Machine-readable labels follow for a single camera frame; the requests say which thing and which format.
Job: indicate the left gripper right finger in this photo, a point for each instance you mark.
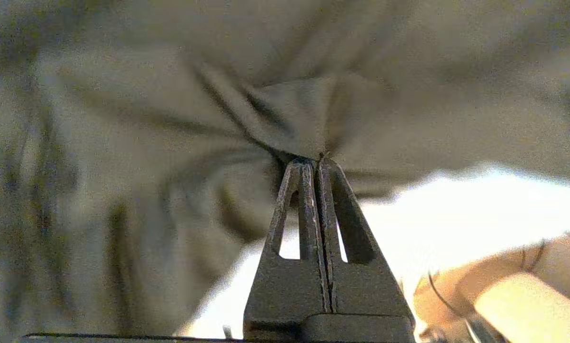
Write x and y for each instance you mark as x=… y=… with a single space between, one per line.
x=365 y=290

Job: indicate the tan cardboard box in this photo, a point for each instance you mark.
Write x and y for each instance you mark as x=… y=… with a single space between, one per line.
x=518 y=295

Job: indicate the black t-shirt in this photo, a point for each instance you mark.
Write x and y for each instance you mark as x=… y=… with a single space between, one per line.
x=146 y=119

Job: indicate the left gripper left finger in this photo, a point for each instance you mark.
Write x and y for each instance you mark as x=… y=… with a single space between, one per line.
x=284 y=290

